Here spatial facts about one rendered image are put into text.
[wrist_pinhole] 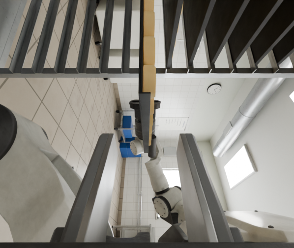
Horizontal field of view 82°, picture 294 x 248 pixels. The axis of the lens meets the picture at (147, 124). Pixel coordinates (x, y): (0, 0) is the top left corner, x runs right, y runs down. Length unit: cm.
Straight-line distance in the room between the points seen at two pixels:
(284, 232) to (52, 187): 36
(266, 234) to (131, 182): 511
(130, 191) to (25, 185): 497
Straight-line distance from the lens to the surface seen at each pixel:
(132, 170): 550
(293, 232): 35
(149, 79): 24
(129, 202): 524
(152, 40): 28
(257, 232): 35
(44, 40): 96
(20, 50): 97
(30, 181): 39
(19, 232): 37
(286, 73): 93
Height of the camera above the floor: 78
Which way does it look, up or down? level
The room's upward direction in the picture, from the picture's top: 90 degrees clockwise
